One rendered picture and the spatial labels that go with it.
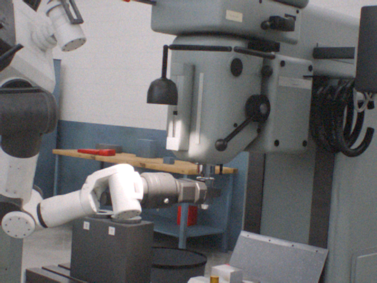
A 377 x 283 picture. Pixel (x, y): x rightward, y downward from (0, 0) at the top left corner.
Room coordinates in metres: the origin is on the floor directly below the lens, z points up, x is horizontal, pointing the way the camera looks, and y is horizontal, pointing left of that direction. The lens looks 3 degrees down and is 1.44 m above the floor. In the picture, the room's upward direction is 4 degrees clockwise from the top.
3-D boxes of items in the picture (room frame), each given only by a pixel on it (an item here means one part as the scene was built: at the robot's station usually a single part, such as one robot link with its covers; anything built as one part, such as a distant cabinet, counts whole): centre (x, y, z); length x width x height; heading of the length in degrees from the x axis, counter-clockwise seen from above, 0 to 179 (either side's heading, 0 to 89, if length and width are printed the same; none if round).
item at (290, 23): (1.68, -0.19, 1.66); 0.12 x 0.04 x 0.04; 137
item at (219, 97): (1.73, -0.05, 1.47); 0.21 x 0.19 x 0.32; 47
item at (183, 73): (1.64, 0.03, 1.44); 0.04 x 0.04 x 0.21; 47
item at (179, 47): (1.52, -0.02, 1.58); 0.17 x 0.01 x 0.01; 69
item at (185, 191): (1.68, 0.03, 1.23); 0.13 x 0.12 x 0.10; 31
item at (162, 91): (1.56, 0.07, 1.48); 0.07 x 0.07 x 0.06
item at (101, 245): (1.99, 0.21, 1.01); 0.22 x 0.12 x 0.20; 55
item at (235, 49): (1.56, -0.14, 1.58); 0.17 x 0.01 x 0.01; 143
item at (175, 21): (1.75, -0.08, 1.68); 0.34 x 0.24 x 0.10; 137
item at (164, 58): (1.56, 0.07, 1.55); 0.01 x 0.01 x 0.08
